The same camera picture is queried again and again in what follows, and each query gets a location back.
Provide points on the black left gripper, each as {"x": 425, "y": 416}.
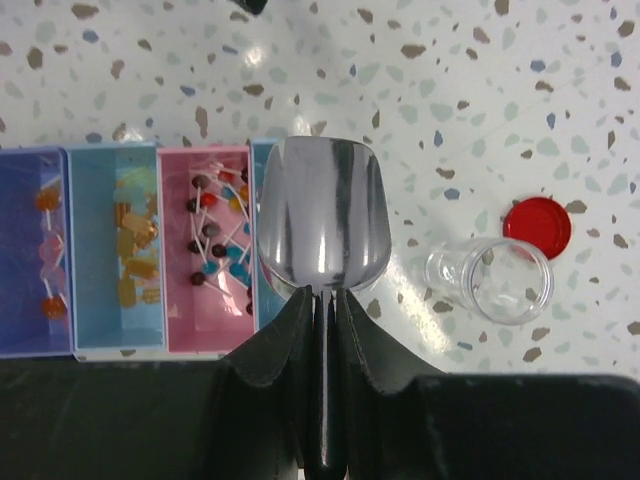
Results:
{"x": 252, "y": 6}

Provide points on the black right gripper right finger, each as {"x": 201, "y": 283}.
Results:
{"x": 384, "y": 411}

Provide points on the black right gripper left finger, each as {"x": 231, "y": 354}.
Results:
{"x": 259, "y": 404}

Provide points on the silver metal scoop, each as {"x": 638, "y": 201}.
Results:
{"x": 323, "y": 224}

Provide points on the blue end candy bin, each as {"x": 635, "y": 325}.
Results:
{"x": 266, "y": 302}

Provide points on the clear plastic jar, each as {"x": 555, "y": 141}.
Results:
{"x": 502, "y": 280}

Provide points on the pink candy bin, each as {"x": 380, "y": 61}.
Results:
{"x": 205, "y": 195}

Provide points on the red jar lid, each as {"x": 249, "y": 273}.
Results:
{"x": 541, "y": 222}

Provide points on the purple candy bin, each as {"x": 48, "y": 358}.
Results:
{"x": 36, "y": 314}

